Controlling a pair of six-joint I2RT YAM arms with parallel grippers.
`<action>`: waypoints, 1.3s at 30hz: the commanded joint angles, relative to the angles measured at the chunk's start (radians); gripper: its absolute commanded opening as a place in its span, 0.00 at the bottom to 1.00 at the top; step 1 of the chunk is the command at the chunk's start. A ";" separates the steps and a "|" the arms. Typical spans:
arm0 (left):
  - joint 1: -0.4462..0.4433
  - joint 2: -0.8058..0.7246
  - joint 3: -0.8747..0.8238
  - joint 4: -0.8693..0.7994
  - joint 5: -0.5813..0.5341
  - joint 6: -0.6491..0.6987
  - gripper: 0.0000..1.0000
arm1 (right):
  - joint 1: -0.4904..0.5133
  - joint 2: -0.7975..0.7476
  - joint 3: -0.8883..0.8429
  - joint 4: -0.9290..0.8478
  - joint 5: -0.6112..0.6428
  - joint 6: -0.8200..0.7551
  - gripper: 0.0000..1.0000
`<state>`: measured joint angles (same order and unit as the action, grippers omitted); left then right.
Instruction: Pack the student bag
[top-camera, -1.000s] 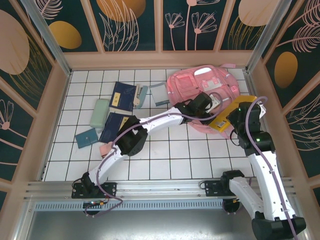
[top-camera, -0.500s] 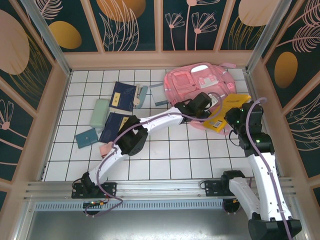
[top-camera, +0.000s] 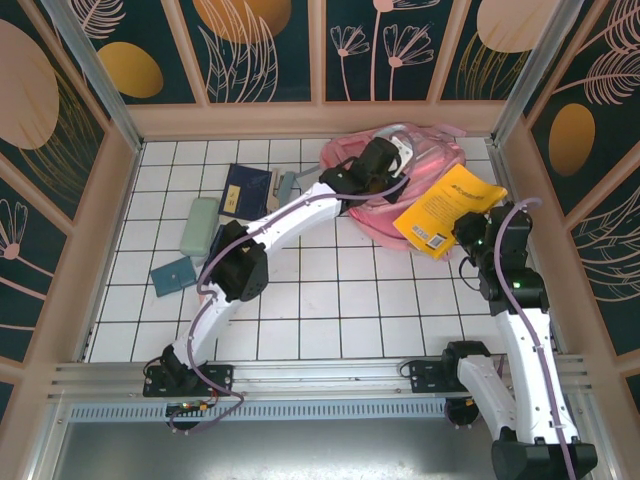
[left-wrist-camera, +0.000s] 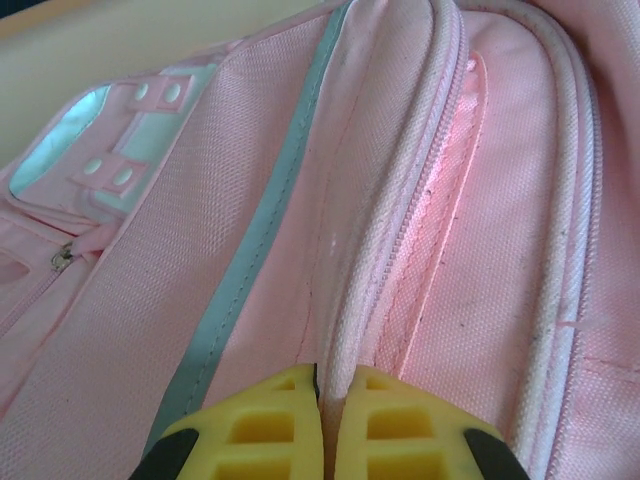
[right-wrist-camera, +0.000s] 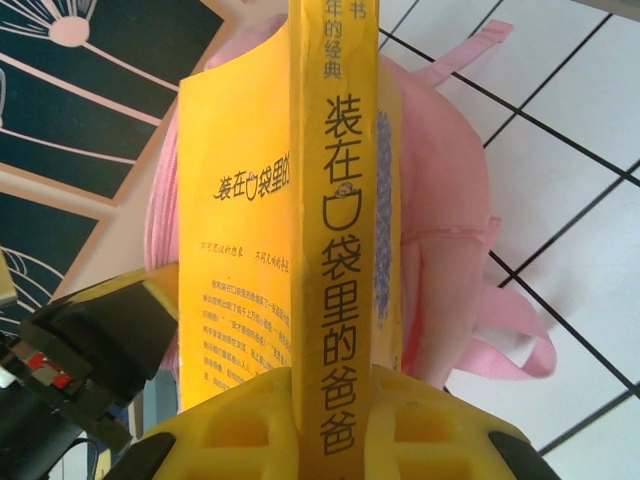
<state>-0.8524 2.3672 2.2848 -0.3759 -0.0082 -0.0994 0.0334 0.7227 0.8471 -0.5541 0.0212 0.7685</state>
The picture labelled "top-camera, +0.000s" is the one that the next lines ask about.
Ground grey metal sheet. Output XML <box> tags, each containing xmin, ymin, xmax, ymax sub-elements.
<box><xmin>29</xmin><ymin>419</ymin><xmax>616</xmax><ymax>480</ymax></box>

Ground cream coloured book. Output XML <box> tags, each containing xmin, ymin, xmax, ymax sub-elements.
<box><xmin>266</xmin><ymin>168</ymin><xmax>282</xmax><ymax>212</ymax></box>

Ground dark panel with flower outlines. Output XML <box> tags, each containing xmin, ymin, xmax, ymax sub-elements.
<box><xmin>322</xmin><ymin>0</ymin><xmax>455</xmax><ymax>105</ymax></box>

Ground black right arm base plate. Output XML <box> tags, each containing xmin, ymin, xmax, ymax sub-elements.
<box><xmin>408</xmin><ymin>359</ymin><xmax>501</xmax><ymax>397</ymax></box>

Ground dark panel with feather outlines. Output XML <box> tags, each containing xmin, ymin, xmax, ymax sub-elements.
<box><xmin>569</xmin><ymin>144</ymin><xmax>640</xmax><ymax>357</ymax></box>

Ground mint green hard case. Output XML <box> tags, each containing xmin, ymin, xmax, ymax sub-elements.
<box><xmin>179</xmin><ymin>197</ymin><xmax>220</xmax><ymax>257</ymax></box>

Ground grey-green small box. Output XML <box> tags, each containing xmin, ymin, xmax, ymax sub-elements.
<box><xmin>276</xmin><ymin>167</ymin><xmax>321</xmax><ymax>202</ymax></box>

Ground dark panel, large pale disc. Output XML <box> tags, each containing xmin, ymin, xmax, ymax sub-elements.
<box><xmin>0</xmin><ymin>14</ymin><xmax>109</xmax><ymax>224</ymax></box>

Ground small circuit board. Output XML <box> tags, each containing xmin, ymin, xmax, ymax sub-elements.
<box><xmin>166</xmin><ymin>399</ymin><xmax>212</xmax><ymax>417</ymax></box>

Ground dark panel with small flower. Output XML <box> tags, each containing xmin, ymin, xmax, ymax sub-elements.
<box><xmin>0</xmin><ymin>152</ymin><xmax>71</xmax><ymax>364</ymax></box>

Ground dark panel oval and feather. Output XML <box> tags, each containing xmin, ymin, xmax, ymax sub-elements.
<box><xmin>522</xmin><ymin>0</ymin><xmax>640</xmax><ymax>219</ymax></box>

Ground dark panel with leaf outlines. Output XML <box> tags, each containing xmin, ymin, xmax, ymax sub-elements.
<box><xmin>178</xmin><ymin>0</ymin><xmax>315</xmax><ymax>105</ymax></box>

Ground aluminium corner post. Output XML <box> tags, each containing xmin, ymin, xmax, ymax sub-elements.
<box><xmin>42</xmin><ymin>0</ymin><xmax>146</xmax><ymax>154</ymax></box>
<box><xmin>489</xmin><ymin>0</ymin><xmax>576</xmax><ymax>149</ymax></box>

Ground yellow paperback book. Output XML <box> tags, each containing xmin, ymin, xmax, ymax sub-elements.
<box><xmin>392</xmin><ymin>163</ymin><xmax>509</xmax><ymax>262</ymax></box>

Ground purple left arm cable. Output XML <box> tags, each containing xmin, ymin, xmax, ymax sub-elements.
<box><xmin>167</xmin><ymin>130</ymin><xmax>419</xmax><ymax>437</ymax></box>

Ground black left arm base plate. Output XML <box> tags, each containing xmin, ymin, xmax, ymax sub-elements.
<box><xmin>143</xmin><ymin>363</ymin><xmax>236</xmax><ymax>399</ymax></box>

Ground grey slotted cable duct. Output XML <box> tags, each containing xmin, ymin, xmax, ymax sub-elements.
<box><xmin>67</xmin><ymin>402</ymin><xmax>451</xmax><ymax>423</ymax></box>

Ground pink school backpack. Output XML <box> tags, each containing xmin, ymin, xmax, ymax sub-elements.
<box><xmin>319</xmin><ymin>122</ymin><xmax>469</xmax><ymax>261</ymax></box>

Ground navy blue notebook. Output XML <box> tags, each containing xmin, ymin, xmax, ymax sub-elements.
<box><xmin>218</xmin><ymin>163</ymin><xmax>275</xmax><ymax>221</ymax></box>

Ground dark panel, pale disc, fronds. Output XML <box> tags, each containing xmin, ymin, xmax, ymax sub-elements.
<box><xmin>438</xmin><ymin>0</ymin><xmax>559</xmax><ymax>102</ymax></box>

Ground dark panel with gold oval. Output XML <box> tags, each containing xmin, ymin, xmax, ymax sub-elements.
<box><xmin>62</xmin><ymin>0</ymin><xmax>199</xmax><ymax>106</ymax></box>

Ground aluminium mounting rail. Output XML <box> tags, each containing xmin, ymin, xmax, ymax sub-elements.
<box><xmin>47</xmin><ymin>355</ymin><xmax>594</xmax><ymax>402</ymax></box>

